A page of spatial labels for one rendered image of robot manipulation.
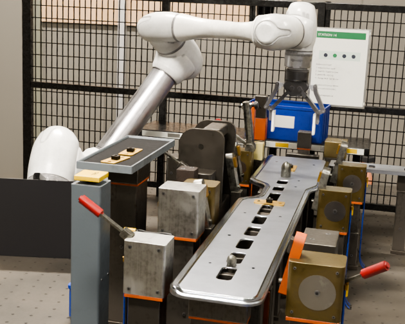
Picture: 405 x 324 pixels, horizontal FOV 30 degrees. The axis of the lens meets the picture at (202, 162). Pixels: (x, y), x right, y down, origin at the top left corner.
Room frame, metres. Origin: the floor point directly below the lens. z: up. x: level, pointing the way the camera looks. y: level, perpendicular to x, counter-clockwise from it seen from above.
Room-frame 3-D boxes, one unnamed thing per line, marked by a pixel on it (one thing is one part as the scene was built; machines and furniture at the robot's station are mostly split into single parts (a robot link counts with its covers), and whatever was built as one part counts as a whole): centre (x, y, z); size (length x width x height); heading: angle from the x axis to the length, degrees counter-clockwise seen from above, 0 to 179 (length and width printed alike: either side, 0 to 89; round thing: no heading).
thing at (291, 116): (2.95, -0.32, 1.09); 0.30 x 0.17 x 0.13; 72
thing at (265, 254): (2.04, -0.19, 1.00); 1.38 x 0.22 x 0.02; 167
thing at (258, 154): (2.62, -0.19, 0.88); 0.04 x 0.04 x 0.37; 77
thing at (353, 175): (2.41, -0.50, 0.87); 0.12 x 0.07 x 0.35; 77
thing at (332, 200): (2.07, -0.39, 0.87); 0.12 x 0.07 x 0.35; 77
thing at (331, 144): (2.75, -0.49, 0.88); 0.08 x 0.08 x 0.36; 77
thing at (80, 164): (1.91, 0.19, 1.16); 0.37 x 0.14 x 0.02; 167
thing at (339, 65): (3.03, -0.52, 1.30); 0.23 x 0.02 x 0.31; 77
